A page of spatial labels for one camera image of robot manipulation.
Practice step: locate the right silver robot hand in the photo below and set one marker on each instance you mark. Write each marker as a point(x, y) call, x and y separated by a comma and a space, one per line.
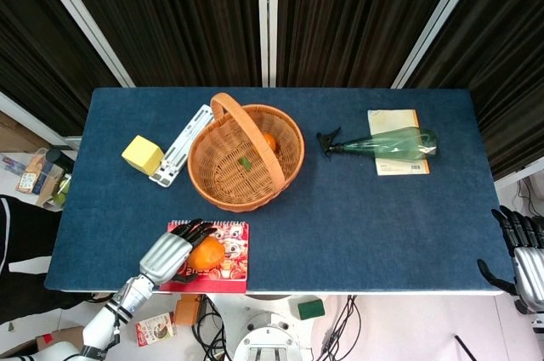
point(523, 246)

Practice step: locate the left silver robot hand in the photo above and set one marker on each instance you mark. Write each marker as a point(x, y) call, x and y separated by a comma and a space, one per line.
point(166, 252)

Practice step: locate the orange fruit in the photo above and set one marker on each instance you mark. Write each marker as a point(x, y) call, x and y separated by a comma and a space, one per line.
point(269, 142)
point(207, 252)

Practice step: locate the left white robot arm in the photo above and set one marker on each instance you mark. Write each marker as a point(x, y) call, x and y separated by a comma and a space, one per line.
point(108, 318)

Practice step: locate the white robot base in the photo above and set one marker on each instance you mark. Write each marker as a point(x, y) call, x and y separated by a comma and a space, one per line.
point(265, 331)

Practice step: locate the woven wicker basket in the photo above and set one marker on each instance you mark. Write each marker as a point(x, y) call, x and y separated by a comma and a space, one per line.
point(238, 165)

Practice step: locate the orange box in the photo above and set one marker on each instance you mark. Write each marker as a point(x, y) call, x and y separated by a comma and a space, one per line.
point(187, 310)

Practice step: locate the red spiral desk calendar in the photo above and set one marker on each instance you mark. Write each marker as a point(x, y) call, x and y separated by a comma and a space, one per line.
point(229, 250)

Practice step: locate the red snack packet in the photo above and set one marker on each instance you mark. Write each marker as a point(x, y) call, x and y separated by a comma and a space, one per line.
point(155, 328)

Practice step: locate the white plastic folding stand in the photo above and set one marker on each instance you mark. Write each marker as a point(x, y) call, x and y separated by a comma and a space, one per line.
point(176, 153)

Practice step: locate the yellow cube block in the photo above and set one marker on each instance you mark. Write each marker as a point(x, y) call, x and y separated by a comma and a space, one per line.
point(141, 155)

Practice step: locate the small green leaf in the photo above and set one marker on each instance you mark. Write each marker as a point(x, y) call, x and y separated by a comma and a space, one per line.
point(245, 162)

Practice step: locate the cardboard box with clutter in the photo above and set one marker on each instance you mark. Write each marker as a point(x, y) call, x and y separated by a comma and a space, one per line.
point(42, 176)

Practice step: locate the green block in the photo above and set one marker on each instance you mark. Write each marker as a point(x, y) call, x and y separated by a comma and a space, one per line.
point(311, 308)

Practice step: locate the green glass spray bottle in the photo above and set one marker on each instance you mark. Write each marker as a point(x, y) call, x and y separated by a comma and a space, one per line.
point(391, 144)

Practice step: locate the blue table cloth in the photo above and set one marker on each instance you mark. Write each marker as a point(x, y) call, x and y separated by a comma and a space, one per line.
point(340, 225)

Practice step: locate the beige paperback book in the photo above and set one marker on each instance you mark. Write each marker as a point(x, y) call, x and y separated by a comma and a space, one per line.
point(393, 121)

